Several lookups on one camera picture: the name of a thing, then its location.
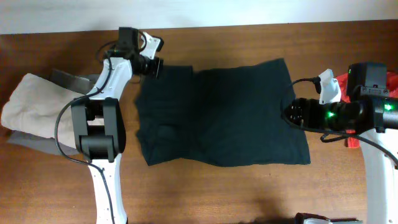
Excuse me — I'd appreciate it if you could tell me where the black cable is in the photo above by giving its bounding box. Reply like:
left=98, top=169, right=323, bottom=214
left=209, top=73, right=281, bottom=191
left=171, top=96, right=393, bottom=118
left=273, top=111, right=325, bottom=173
left=54, top=40, right=118, bottom=224
left=279, top=77, right=398, bottom=166

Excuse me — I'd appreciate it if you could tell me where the left black cable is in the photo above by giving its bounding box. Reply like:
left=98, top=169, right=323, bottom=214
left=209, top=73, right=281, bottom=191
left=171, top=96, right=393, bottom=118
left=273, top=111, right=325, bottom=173
left=54, top=40, right=118, bottom=224

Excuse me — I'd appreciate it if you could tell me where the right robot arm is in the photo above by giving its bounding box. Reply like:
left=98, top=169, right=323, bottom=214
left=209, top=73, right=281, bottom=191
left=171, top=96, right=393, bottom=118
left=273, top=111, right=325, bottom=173
left=280, top=62, right=397, bottom=223

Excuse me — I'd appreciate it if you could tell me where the right black cable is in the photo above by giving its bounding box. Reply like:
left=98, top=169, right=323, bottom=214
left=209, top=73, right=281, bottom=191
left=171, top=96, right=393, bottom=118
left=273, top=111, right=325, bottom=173
left=279, top=77, right=398, bottom=166

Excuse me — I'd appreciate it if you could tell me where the beige folded garment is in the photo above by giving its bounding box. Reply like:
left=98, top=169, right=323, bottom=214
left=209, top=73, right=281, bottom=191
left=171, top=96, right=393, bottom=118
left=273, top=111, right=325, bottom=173
left=1, top=73, right=82, bottom=144

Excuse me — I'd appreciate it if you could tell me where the red crumpled garment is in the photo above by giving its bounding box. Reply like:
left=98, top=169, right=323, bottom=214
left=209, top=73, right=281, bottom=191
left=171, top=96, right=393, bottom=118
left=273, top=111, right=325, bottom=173
left=336, top=70, right=398, bottom=149

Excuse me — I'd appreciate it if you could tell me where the black t-shirt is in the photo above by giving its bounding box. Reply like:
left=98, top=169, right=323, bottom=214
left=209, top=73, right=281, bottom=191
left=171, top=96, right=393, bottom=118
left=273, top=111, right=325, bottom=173
left=136, top=58, right=311, bottom=167

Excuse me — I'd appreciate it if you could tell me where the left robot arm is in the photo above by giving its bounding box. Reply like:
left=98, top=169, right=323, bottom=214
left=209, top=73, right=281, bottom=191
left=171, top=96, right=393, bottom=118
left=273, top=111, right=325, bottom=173
left=71, top=27, right=164, bottom=224

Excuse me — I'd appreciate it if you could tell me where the grey folded garment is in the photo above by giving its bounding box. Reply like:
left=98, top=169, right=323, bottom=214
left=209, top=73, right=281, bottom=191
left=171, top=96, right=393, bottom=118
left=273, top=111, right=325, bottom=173
left=7, top=70, right=97, bottom=155

